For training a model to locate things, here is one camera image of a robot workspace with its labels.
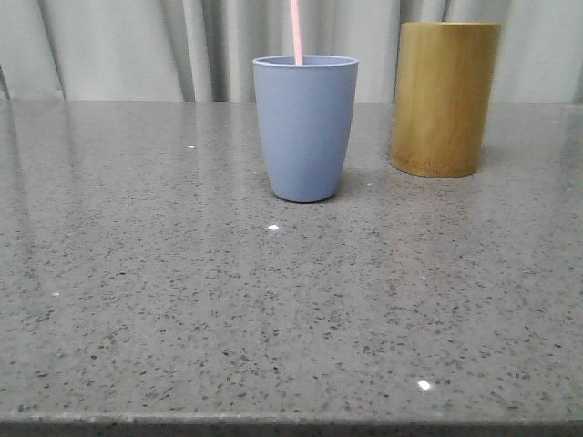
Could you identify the bamboo cylinder holder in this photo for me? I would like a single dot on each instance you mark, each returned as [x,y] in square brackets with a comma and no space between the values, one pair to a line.
[444,79]

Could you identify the grey pleated curtain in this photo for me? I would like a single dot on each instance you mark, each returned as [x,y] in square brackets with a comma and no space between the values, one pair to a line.
[202,50]

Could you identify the blue plastic cup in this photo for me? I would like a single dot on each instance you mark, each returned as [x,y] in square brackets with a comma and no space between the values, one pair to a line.
[305,115]

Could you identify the pink chopstick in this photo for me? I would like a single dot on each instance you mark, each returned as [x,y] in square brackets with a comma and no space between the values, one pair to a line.
[296,32]

